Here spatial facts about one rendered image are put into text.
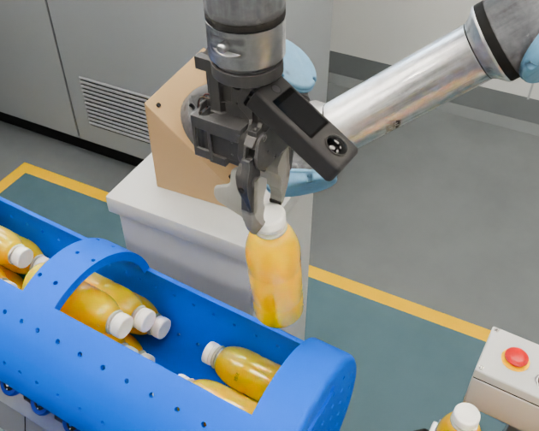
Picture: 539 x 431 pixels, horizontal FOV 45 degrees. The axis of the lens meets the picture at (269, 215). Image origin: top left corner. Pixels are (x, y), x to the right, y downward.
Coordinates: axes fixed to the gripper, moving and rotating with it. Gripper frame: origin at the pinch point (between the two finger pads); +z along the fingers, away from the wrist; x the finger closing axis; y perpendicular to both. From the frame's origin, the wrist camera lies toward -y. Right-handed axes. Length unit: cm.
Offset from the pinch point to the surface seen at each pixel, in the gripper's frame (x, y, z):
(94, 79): -126, 167, 97
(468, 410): -10.9, -27.3, 36.2
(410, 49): -260, 69, 120
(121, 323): 6.6, 23.3, 28.1
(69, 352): 15.9, 24.2, 24.9
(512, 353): -23, -30, 34
